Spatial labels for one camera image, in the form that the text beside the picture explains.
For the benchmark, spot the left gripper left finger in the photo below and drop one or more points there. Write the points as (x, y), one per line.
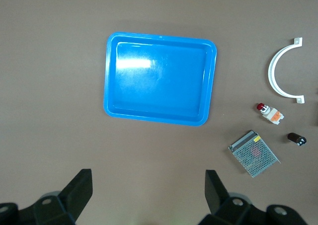
(72, 197)

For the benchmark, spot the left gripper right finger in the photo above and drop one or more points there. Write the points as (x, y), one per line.
(218, 200)

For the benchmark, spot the black cylindrical capacitor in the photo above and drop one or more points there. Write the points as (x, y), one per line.
(295, 138)

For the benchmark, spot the metal mesh power supply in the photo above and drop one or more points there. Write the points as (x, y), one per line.
(254, 155)

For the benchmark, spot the blue plastic tray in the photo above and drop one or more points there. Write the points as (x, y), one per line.
(159, 86)

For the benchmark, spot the red push button switch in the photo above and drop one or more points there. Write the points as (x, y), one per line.
(272, 114)

